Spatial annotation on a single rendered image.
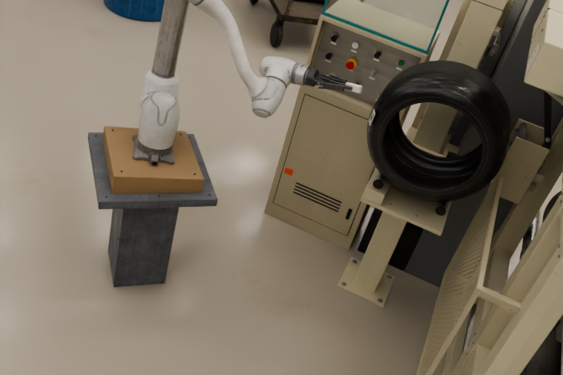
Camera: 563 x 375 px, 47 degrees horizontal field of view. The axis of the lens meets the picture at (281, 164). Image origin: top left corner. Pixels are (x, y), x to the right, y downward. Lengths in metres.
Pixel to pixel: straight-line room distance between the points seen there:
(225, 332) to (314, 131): 1.14
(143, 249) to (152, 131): 0.63
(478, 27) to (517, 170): 0.64
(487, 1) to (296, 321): 1.74
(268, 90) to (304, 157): 0.96
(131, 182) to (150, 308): 0.73
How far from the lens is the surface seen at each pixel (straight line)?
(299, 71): 2.73
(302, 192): 3.66
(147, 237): 3.06
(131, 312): 3.18
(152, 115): 2.74
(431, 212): 2.91
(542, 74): 2.20
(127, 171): 2.75
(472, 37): 2.83
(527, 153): 2.93
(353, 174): 3.50
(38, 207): 3.68
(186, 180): 2.78
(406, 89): 2.55
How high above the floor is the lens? 2.40
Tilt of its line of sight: 34 degrees down
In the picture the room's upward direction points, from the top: 16 degrees clockwise
